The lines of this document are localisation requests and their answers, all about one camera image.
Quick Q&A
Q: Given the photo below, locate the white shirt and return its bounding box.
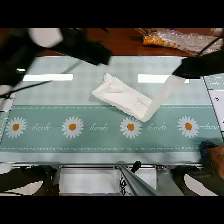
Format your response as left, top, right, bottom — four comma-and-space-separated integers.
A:
91, 72, 186, 123

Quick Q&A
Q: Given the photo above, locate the silver frame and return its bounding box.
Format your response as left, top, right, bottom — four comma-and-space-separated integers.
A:
0, 160, 224, 197

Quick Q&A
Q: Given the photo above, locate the clear plastic bag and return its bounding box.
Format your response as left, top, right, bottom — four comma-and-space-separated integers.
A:
134, 28, 224, 57

